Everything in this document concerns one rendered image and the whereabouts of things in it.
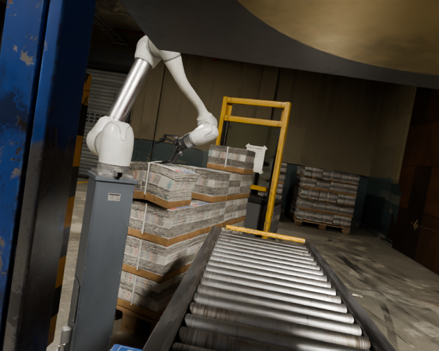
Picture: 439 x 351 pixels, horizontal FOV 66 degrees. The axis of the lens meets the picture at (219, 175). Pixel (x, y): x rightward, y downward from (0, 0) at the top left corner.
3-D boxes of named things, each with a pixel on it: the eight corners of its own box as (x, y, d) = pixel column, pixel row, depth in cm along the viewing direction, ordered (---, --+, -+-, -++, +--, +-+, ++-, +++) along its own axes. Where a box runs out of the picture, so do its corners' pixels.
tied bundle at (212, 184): (168, 193, 267) (173, 164, 266) (187, 192, 294) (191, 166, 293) (211, 203, 252) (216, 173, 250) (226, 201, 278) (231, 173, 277)
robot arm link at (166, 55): (186, 51, 184) (173, 55, 194) (173, 17, 176) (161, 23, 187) (167, 60, 178) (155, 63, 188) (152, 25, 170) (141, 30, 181)
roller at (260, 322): (185, 316, 89) (187, 297, 89) (366, 353, 85) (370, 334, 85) (180, 325, 84) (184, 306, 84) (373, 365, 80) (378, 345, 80)
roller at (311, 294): (199, 281, 115) (201, 267, 115) (339, 308, 111) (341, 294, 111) (196, 287, 110) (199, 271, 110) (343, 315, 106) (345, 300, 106)
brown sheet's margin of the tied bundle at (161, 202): (145, 199, 204) (147, 192, 203) (170, 197, 230) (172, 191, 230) (166, 208, 198) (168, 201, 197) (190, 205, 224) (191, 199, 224)
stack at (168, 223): (102, 322, 219) (121, 196, 214) (187, 276, 326) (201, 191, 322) (152, 344, 204) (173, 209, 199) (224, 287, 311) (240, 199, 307)
